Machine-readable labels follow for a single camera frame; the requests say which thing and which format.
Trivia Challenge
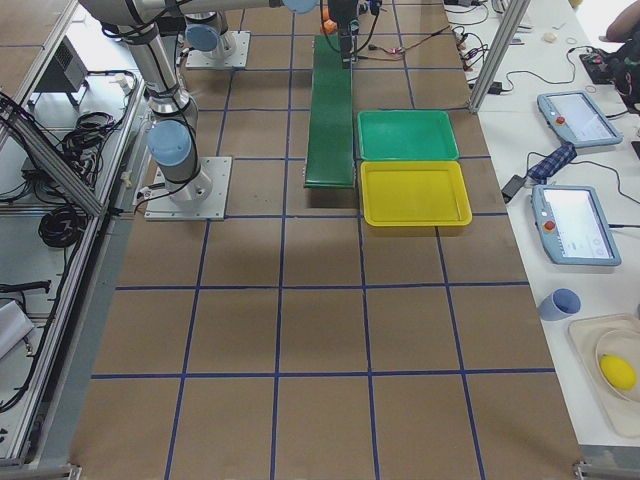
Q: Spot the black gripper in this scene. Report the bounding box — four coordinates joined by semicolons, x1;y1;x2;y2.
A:
327;0;359;68

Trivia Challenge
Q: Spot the plain orange cylinder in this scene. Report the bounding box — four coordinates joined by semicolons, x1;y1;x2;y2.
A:
321;19;337;35

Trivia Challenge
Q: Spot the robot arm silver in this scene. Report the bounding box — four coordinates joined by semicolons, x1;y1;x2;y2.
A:
185;11;236;60
81;0;359;189

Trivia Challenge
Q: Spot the green plastic tray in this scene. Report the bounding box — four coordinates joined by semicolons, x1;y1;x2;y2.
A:
357;110;459;161

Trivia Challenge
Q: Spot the green conveyor belt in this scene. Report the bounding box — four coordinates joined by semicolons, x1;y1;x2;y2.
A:
304;35;354;189

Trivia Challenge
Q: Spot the yellow plastic tray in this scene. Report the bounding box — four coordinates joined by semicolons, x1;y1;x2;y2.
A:
360;160;472;227

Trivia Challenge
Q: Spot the black power adapter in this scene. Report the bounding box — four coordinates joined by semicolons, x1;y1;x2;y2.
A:
501;175;526;204

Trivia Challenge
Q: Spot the far teach pendant tablet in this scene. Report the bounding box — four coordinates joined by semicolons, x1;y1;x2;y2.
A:
536;90;623;148

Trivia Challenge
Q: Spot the teach pendant tablet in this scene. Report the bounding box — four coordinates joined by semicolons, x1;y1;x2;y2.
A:
536;90;623;148
531;185;621;267

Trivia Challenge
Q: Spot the blue folded umbrella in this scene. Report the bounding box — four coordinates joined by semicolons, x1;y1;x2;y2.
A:
527;143;577;184

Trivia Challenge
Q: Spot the near teach pendant tablet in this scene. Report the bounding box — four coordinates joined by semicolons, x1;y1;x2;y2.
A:
531;185;621;267

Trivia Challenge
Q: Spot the blue plastic cup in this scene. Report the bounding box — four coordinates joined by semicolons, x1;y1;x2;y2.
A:
538;288;582;321

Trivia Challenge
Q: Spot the beige tray with bowl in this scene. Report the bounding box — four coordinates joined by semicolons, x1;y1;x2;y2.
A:
568;314;639;438

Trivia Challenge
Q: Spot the yellow lemon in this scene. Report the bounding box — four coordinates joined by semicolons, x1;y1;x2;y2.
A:
599;354;637;391

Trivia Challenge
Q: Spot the red black power cable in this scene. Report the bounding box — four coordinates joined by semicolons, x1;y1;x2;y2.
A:
368;27;451;57

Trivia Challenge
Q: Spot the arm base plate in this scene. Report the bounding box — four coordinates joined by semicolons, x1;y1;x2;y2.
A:
186;28;251;70
144;156;232;221

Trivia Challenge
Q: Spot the aluminium frame post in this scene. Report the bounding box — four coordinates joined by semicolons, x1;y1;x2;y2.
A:
468;0;530;114

